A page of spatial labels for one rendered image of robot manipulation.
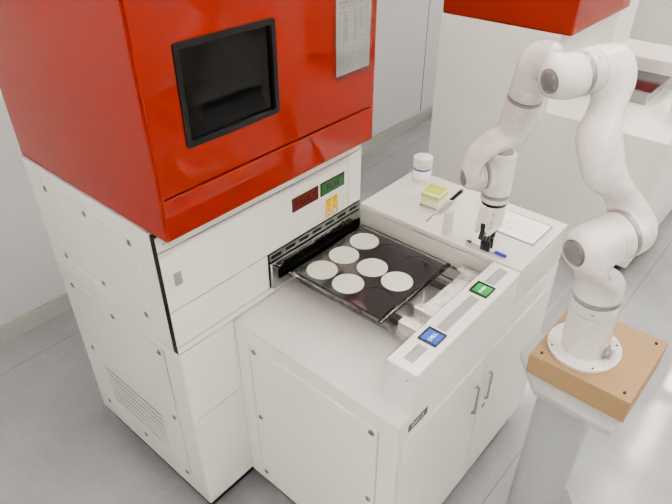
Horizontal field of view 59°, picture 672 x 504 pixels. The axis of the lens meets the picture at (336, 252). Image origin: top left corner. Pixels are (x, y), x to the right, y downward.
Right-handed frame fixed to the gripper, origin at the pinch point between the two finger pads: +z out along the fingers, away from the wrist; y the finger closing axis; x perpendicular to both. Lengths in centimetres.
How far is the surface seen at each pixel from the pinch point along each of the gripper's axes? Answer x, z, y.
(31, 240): -197, 52, 65
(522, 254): 10.0, 2.3, -5.1
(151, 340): -63, 20, 84
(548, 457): 41, 48, 22
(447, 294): -2.1, 10.8, 17.6
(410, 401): 13, 13, 58
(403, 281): -14.7, 8.8, 23.2
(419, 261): -17.0, 8.8, 11.1
